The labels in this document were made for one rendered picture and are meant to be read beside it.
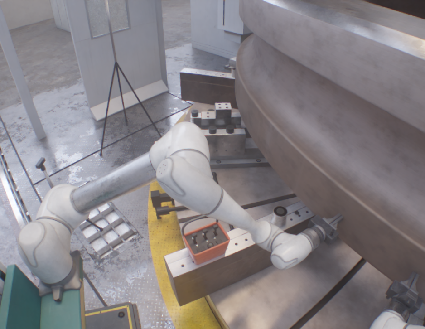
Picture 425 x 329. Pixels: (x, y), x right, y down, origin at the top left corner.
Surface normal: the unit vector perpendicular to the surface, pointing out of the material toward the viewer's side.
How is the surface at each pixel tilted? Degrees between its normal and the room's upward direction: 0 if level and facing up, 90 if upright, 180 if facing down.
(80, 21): 90
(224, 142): 90
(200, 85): 90
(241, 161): 0
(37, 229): 9
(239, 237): 0
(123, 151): 0
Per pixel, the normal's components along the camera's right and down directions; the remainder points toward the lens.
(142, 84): 0.70, 0.46
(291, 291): 0.00, -0.76
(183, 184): 0.27, 0.14
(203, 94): -0.33, 0.61
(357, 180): -0.45, -0.47
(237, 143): 0.06, 0.64
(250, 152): 0.05, 0.37
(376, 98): -0.86, 0.33
